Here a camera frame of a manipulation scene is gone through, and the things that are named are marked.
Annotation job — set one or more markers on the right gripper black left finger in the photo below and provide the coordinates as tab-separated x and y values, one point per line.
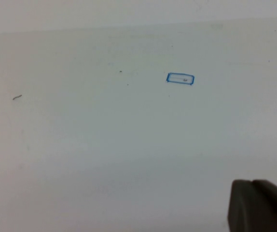
244	207

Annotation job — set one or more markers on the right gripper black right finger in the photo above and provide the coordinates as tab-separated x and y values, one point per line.
273	191

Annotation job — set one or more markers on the blue marker rectangle outline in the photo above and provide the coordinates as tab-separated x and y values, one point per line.
168	77

